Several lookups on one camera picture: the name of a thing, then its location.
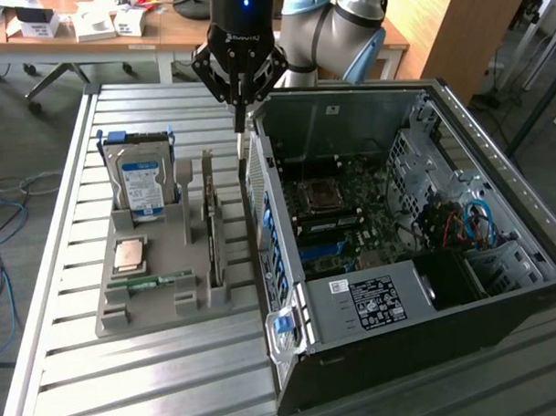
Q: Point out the grey power supply unit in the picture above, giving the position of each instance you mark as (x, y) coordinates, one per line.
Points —
(334, 310)

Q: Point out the black open PC case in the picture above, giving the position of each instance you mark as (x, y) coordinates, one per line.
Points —
(391, 367)

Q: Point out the wooden cabinet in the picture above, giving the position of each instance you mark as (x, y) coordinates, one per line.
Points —
(475, 50)

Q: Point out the silver disk bay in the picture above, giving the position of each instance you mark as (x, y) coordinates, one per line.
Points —
(499, 270)

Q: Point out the loose green RAM stick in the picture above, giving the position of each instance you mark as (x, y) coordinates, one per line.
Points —
(147, 280)

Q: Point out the black round lamp base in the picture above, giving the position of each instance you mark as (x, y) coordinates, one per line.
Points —
(191, 8)

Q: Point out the CPU socket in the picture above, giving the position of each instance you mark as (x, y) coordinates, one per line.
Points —
(322, 193)

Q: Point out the silver CPU chip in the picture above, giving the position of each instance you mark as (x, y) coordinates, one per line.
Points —
(128, 254)

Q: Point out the green graphics card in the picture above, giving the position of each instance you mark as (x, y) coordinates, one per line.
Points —
(212, 224)

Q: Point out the small white labelled box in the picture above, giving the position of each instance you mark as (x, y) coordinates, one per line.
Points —
(129, 25)

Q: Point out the flat white box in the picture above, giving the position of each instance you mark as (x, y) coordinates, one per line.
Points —
(94, 26)

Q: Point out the perforated metal drive cage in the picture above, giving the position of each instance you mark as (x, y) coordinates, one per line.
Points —
(416, 176)

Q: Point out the white box with black lid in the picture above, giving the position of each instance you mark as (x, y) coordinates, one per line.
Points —
(37, 28)

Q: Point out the grey parts rack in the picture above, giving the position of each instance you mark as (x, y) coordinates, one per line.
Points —
(166, 259)

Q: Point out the blue case latch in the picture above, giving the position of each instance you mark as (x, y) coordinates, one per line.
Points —
(283, 324)

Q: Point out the hard disk with blue caddy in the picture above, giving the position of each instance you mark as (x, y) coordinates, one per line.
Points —
(142, 185)

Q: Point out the green motherboard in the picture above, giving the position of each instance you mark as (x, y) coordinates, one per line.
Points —
(377, 230)

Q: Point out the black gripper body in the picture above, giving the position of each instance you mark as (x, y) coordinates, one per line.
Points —
(241, 28)

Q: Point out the blue expansion slot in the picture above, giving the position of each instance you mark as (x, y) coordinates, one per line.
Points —
(320, 252)

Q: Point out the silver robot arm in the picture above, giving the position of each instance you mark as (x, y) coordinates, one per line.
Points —
(339, 32)

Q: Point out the wooden desk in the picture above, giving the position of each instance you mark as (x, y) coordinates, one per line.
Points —
(64, 43)

